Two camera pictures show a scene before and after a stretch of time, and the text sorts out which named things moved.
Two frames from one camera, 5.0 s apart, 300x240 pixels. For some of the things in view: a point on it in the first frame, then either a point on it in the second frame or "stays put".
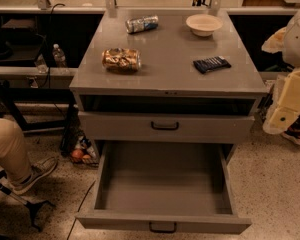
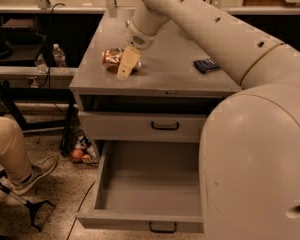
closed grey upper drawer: x=106 y=127 stays put
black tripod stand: x=31 y=205 stays put
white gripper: x=298 y=40 -> x=139 y=37
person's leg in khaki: x=8 y=147 stays put
